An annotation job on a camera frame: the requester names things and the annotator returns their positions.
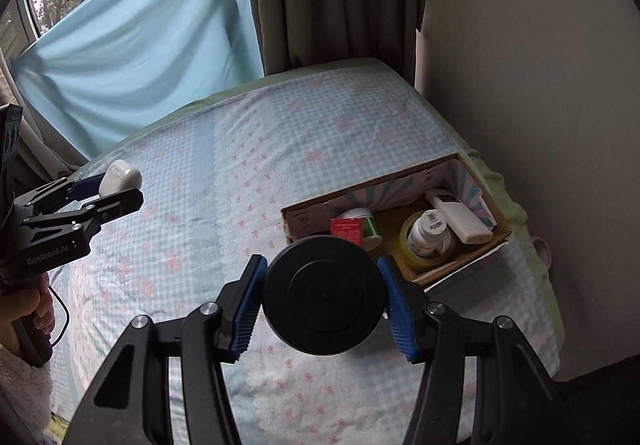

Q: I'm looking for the patterned cardboard box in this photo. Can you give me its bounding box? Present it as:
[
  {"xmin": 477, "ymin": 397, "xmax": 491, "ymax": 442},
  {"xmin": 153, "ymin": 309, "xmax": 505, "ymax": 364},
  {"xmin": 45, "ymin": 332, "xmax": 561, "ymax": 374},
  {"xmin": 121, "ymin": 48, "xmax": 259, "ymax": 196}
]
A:
[{"xmin": 280, "ymin": 152, "xmax": 513, "ymax": 288}]

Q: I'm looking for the white remote control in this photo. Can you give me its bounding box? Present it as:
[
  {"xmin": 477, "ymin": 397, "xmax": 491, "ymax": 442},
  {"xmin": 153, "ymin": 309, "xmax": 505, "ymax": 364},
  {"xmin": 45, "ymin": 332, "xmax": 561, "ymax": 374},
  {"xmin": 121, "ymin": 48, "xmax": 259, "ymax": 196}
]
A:
[{"xmin": 425, "ymin": 189, "xmax": 495, "ymax": 244}]

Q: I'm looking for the white plastic bottle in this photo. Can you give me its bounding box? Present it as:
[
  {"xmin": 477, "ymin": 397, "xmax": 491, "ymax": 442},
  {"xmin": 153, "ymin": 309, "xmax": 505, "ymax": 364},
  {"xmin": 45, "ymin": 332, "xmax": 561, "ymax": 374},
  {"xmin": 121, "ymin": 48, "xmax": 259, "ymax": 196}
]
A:
[{"xmin": 407, "ymin": 210, "xmax": 451, "ymax": 256}]

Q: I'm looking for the white earbuds case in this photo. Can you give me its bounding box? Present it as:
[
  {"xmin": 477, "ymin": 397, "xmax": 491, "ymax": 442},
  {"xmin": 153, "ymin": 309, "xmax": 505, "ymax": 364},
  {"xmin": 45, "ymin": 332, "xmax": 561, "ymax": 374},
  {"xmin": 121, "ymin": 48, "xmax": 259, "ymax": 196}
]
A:
[{"xmin": 98, "ymin": 160, "xmax": 143, "ymax": 198}]

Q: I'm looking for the person's left forearm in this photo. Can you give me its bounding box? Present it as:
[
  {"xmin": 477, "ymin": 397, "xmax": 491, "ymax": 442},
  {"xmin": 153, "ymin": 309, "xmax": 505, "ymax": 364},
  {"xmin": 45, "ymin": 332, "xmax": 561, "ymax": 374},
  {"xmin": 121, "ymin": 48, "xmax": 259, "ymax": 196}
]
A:
[{"xmin": 0, "ymin": 345, "xmax": 54, "ymax": 431}]

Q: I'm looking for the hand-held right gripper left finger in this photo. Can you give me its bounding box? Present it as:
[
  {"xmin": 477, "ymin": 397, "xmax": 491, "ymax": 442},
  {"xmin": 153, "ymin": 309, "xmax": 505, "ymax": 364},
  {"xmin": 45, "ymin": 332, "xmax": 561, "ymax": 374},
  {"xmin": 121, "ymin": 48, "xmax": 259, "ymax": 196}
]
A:
[{"xmin": 75, "ymin": 254, "xmax": 269, "ymax": 445}]

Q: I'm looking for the green mattress sheet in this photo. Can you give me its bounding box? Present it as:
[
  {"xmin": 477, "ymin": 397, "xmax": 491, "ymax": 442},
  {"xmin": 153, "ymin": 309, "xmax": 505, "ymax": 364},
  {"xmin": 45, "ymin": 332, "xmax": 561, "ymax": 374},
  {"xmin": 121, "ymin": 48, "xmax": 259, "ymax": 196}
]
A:
[{"xmin": 70, "ymin": 56, "xmax": 568, "ymax": 376}]

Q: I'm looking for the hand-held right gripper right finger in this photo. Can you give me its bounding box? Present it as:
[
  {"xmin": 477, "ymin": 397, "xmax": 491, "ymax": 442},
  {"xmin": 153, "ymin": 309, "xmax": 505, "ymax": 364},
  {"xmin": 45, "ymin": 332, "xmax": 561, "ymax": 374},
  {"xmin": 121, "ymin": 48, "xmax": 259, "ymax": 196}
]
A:
[{"xmin": 376, "ymin": 255, "xmax": 558, "ymax": 445}]

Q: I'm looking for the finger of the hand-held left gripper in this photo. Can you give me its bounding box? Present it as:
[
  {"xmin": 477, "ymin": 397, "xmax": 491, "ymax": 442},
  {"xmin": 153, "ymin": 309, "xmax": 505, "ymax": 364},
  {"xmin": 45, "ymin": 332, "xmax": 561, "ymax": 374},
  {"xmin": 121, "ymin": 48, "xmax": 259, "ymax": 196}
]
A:
[
  {"xmin": 15, "ymin": 174, "xmax": 101, "ymax": 219},
  {"xmin": 22, "ymin": 188, "xmax": 145, "ymax": 246}
]

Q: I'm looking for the yellow tape roll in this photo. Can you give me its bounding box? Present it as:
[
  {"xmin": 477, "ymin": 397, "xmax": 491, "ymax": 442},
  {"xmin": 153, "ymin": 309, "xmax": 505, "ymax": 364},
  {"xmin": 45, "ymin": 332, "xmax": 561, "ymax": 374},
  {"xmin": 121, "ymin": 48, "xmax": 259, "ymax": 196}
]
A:
[{"xmin": 400, "ymin": 212, "xmax": 456, "ymax": 272}]

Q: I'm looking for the person's left hand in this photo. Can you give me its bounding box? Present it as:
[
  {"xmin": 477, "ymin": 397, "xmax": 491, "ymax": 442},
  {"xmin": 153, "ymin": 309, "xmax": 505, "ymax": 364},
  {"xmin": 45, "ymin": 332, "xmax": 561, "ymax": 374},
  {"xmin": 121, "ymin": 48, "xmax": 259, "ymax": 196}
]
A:
[{"xmin": 0, "ymin": 271, "xmax": 56, "ymax": 356}]

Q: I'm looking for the green and white jar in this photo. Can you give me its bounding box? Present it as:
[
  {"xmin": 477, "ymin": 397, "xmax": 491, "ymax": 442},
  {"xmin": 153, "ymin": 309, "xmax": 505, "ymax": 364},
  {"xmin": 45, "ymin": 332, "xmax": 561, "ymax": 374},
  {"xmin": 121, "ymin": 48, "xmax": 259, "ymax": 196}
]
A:
[{"xmin": 335, "ymin": 206, "xmax": 383, "ymax": 251}]

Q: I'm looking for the light blue hanging cloth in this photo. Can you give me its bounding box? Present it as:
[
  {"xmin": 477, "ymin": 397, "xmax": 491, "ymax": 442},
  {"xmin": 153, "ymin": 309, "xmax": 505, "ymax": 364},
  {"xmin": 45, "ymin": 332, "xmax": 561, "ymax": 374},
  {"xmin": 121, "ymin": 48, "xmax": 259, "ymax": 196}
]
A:
[{"xmin": 11, "ymin": 0, "xmax": 265, "ymax": 161}]

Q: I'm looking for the checkered floral bed sheet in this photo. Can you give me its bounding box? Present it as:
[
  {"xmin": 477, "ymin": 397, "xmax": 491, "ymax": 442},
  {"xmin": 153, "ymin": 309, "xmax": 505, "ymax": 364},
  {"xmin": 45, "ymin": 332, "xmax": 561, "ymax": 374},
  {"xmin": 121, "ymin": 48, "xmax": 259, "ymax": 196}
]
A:
[{"xmin": 47, "ymin": 68, "xmax": 558, "ymax": 445}]

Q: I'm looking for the black round jar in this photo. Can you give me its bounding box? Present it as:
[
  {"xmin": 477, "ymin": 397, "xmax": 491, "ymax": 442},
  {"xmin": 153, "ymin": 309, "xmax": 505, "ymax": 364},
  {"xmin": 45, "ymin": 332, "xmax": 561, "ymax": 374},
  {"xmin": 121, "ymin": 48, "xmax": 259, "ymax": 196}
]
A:
[{"xmin": 262, "ymin": 235, "xmax": 386, "ymax": 357}]

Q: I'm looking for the black cable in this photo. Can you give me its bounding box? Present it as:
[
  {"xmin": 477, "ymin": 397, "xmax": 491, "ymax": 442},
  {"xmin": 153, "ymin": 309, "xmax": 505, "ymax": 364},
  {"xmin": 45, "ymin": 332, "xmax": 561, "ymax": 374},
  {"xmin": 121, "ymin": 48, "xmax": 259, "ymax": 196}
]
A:
[{"xmin": 49, "ymin": 287, "xmax": 71, "ymax": 343}]

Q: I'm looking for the red carton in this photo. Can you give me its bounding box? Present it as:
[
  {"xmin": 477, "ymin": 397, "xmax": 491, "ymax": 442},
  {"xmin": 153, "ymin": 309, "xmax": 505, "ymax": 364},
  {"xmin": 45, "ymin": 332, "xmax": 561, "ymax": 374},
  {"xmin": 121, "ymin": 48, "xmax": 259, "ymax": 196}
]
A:
[{"xmin": 330, "ymin": 218, "xmax": 365, "ymax": 246}]

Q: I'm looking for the pink slipper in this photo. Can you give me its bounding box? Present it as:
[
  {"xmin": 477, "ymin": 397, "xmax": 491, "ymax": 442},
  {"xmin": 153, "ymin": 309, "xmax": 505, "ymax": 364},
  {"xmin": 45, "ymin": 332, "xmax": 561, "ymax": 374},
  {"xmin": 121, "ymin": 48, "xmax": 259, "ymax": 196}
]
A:
[{"xmin": 532, "ymin": 235, "xmax": 553, "ymax": 271}]

